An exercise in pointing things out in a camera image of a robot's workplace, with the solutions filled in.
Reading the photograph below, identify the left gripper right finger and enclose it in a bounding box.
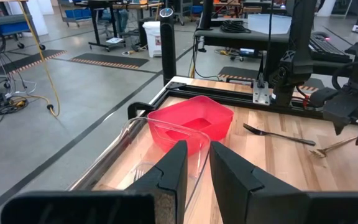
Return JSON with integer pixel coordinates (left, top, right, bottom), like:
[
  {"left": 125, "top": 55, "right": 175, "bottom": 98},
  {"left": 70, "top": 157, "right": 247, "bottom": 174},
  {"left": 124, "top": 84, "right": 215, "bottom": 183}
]
[{"left": 209, "top": 141, "right": 358, "bottom": 224}]

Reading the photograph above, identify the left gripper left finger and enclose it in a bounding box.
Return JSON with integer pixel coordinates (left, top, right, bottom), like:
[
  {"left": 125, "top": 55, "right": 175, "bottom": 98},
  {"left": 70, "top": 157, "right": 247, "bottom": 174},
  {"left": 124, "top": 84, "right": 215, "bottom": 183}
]
[{"left": 0, "top": 140, "right": 188, "bottom": 224}]

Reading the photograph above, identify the gold fork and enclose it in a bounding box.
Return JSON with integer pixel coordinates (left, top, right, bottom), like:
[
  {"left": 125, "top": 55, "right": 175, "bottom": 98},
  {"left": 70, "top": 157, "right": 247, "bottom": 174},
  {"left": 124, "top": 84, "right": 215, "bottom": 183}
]
[{"left": 309, "top": 136, "right": 358, "bottom": 159}]

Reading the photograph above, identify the red plastic bin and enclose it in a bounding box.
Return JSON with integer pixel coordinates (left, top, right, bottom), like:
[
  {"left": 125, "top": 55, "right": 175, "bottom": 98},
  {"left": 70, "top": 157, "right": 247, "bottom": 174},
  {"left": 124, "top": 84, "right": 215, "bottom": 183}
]
[{"left": 147, "top": 95, "right": 235, "bottom": 156}]

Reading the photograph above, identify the clear plastic bin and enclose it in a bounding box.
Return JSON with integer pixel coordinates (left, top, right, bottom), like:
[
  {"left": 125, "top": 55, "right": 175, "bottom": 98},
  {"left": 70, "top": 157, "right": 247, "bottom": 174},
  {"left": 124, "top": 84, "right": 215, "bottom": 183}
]
[{"left": 68, "top": 116, "right": 213, "bottom": 224}]

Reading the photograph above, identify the black fork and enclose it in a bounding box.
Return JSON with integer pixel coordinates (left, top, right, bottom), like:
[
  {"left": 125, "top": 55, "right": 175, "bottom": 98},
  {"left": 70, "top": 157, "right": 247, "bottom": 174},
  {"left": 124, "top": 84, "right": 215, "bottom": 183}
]
[{"left": 242, "top": 123, "right": 317, "bottom": 147}]

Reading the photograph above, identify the grey metal mounting plate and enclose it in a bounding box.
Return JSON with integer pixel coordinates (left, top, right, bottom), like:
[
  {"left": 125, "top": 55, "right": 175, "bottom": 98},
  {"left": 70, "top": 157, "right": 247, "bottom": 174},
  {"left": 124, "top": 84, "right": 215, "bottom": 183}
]
[{"left": 252, "top": 80, "right": 271, "bottom": 106}]

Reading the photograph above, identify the black table clamp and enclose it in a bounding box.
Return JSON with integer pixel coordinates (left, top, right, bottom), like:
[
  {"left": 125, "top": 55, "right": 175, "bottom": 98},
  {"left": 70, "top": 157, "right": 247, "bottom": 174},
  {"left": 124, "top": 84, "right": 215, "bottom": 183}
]
[{"left": 127, "top": 101, "right": 155, "bottom": 121}]

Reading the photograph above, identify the black orange-striped floor mat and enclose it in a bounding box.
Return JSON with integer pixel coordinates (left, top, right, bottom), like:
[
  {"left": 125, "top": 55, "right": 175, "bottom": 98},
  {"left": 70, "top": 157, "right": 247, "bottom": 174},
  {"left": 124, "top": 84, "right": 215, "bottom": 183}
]
[
  {"left": 70, "top": 52, "right": 150, "bottom": 70},
  {"left": 0, "top": 49, "right": 68, "bottom": 75},
  {"left": 218, "top": 65, "right": 326, "bottom": 91}
]

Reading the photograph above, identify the grey equipment desk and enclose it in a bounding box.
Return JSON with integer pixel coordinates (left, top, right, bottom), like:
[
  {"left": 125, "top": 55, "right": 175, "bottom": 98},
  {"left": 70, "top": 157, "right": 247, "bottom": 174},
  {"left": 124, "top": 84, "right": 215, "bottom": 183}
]
[{"left": 194, "top": 14, "right": 358, "bottom": 82}]

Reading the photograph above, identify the black cylindrical tower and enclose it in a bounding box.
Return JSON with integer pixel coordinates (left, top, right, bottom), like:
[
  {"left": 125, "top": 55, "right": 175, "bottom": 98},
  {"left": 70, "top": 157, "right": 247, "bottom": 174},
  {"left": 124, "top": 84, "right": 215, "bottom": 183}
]
[{"left": 159, "top": 7, "right": 178, "bottom": 86}]

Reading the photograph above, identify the white trash bin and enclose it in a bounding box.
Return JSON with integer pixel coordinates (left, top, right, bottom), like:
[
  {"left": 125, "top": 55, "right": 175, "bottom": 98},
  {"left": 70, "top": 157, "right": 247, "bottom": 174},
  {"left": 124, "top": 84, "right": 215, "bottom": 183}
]
[{"left": 142, "top": 21, "right": 163, "bottom": 58}]

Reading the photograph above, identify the black standing desk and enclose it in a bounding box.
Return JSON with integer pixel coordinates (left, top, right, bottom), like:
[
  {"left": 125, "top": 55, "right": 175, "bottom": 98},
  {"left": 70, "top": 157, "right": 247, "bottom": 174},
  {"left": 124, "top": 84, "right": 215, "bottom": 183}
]
[{"left": 87, "top": 0, "right": 164, "bottom": 52}]

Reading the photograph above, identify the yellow floor cable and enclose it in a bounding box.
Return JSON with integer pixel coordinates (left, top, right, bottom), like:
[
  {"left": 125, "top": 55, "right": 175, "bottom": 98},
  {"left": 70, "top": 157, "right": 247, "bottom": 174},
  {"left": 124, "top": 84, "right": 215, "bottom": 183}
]
[{"left": 17, "top": 0, "right": 61, "bottom": 118}]

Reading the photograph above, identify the black aluminium table frame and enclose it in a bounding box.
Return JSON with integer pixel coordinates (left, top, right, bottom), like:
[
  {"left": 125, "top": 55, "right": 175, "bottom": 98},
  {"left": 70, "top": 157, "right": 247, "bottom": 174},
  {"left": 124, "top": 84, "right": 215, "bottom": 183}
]
[{"left": 73, "top": 81, "right": 326, "bottom": 190}]

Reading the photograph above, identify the black cable coil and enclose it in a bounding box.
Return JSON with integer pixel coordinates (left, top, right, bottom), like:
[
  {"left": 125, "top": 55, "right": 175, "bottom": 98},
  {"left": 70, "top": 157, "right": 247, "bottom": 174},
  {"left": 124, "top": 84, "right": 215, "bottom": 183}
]
[{"left": 219, "top": 19, "right": 252, "bottom": 34}]

